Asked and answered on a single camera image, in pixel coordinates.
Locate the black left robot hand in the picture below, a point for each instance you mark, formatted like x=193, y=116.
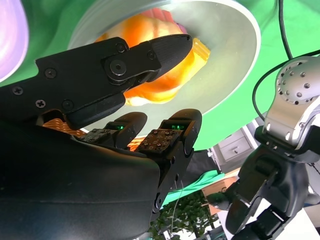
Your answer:
x=270, y=190

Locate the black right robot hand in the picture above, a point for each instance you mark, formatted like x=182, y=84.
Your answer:
x=62, y=175

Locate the grey metal bowl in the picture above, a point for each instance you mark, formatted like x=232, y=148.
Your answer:
x=230, y=50

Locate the yellow cake block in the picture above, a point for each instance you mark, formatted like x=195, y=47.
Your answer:
x=201, y=51

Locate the round pumpkin shaped bread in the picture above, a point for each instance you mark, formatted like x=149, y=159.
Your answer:
x=150, y=27

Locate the pink cake slice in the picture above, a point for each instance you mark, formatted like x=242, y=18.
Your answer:
x=165, y=15

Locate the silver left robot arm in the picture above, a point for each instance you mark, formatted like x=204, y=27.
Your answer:
x=292, y=105

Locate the orange wicker basket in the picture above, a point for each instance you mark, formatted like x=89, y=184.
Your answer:
x=60, y=126

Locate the white round plate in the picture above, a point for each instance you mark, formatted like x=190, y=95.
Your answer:
x=12, y=37

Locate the white drawer cabinet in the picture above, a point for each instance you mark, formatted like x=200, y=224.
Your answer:
x=235, y=147

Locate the black backdrop curtain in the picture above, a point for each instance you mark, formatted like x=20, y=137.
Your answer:
x=200, y=167

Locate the green leafy plant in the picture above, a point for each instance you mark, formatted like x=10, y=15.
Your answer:
x=185, y=215

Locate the green tablecloth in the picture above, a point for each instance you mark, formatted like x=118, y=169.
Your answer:
x=275, y=15

